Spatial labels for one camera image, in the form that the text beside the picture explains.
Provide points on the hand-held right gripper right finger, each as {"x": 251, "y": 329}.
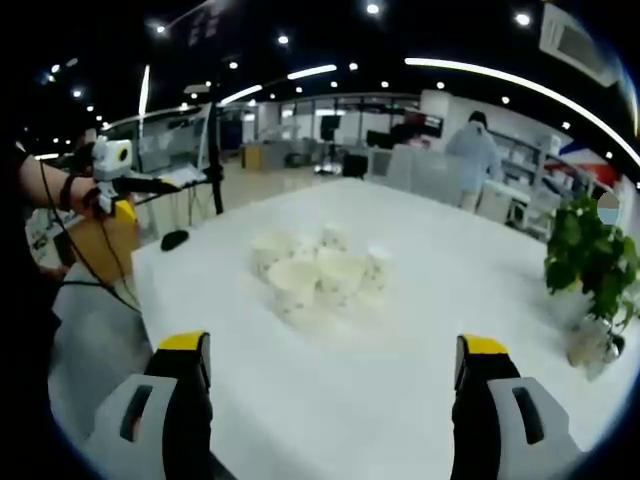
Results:
{"x": 505, "y": 400}

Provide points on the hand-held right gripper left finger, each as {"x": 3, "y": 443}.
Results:
{"x": 150, "y": 400}

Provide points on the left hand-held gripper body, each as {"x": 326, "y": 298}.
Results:
{"x": 112, "y": 160}

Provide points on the cluster of patterned paper cups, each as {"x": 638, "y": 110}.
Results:
{"x": 320, "y": 275}

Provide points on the person's left hand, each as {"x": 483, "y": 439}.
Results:
{"x": 90, "y": 200}

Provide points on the small black object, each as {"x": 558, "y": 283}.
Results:
{"x": 174, "y": 240}

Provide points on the black pole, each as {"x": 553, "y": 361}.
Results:
{"x": 216, "y": 160}

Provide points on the brown cardboard box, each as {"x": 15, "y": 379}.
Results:
{"x": 95, "y": 245}

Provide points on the person's dark clothing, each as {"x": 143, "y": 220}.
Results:
{"x": 22, "y": 325}

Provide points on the white table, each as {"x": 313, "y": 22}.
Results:
{"x": 350, "y": 380}

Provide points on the green potted plant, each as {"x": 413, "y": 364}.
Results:
{"x": 590, "y": 265}

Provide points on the black chair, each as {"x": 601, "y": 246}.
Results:
{"x": 355, "y": 166}

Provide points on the long curved ceiling light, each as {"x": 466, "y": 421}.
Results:
{"x": 525, "y": 82}

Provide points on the ceiling air conditioner vent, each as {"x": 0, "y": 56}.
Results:
{"x": 575, "y": 42}

